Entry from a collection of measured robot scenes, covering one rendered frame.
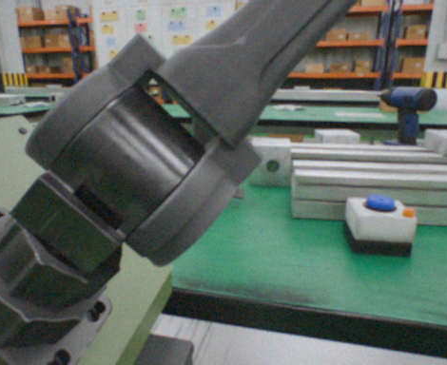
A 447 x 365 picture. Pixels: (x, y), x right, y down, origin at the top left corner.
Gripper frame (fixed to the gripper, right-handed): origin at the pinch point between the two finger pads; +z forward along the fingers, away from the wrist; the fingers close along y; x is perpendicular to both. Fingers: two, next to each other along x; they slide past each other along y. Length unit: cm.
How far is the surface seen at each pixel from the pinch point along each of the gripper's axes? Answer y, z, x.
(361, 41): 924, -102, -224
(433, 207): -3.7, 0.4, -40.0
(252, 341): 26, 60, -9
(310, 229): -9.1, 3.4, -19.1
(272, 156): 14.2, -3.5, -12.1
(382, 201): -13.8, -3.9, -28.4
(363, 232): -16.8, -0.2, -25.5
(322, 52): 1042, -81, -143
